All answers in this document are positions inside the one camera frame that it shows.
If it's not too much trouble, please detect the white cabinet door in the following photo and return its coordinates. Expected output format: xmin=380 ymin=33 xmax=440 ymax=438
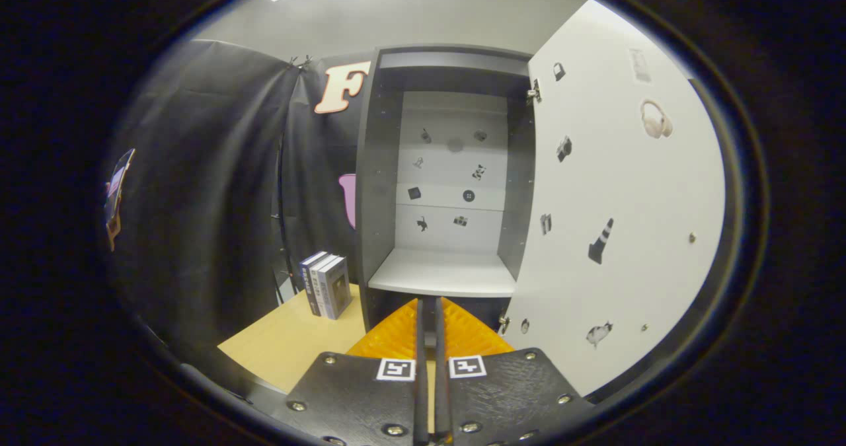
xmin=502 ymin=0 xmax=728 ymax=397

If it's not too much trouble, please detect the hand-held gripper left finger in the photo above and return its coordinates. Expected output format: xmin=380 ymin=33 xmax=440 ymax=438
xmin=284 ymin=299 xmax=430 ymax=446

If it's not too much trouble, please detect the black backdrop cloth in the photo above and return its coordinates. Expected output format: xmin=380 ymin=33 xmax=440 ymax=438
xmin=102 ymin=40 xmax=374 ymax=367

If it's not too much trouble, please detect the dark grey cabinet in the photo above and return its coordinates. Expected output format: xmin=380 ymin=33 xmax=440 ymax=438
xmin=355 ymin=44 xmax=536 ymax=354

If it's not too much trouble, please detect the grey cover book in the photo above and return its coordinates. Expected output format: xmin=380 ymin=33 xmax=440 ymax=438
xmin=317 ymin=256 xmax=353 ymax=320

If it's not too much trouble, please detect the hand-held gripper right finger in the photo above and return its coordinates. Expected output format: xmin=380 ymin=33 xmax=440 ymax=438
xmin=434 ymin=297 xmax=596 ymax=446

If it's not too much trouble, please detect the white cabinet shelf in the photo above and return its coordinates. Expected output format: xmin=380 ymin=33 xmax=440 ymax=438
xmin=368 ymin=248 xmax=516 ymax=298

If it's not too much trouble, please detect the white spine book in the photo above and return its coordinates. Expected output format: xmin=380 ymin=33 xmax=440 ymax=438
xmin=309 ymin=254 xmax=339 ymax=319

